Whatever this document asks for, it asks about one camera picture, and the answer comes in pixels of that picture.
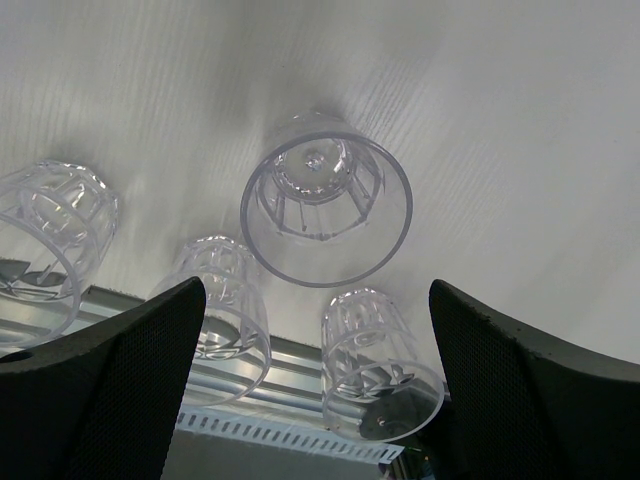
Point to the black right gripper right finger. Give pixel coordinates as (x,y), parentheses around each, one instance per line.
(531,405)

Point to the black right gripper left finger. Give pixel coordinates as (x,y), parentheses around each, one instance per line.
(102,402)

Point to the clear faceted plastic cup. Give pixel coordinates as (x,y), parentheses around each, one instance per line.
(58,221)
(376,385)
(326,206)
(235,317)

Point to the slotted grey cable duct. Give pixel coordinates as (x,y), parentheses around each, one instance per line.
(274,432)

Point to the aluminium mounting rail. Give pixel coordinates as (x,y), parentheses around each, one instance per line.
(292,383)

